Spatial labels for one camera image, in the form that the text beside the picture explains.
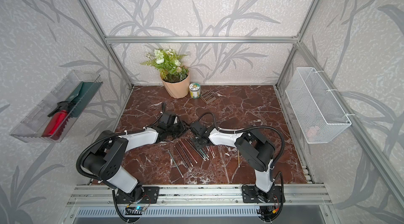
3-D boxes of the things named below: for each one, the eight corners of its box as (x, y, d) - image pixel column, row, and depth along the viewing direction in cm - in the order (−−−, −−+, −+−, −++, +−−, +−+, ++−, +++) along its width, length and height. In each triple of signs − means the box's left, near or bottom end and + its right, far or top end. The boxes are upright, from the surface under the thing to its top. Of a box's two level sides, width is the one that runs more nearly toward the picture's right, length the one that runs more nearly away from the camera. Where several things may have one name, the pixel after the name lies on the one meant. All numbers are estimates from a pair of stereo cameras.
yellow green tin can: (189, 98, 114) (188, 91, 108) (190, 89, 120) (189, 82, 114) (200, 98, 114) (199, 91, 108) (201, 89, 120) (200, 82, 114)
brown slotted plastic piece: (207, 104, 112) (207, 102, 109) (200, 96, 116) (200, 94, 114) (216, 99, 115) (216, 96, 113) (208, 91, 119) (208, 89, 117)
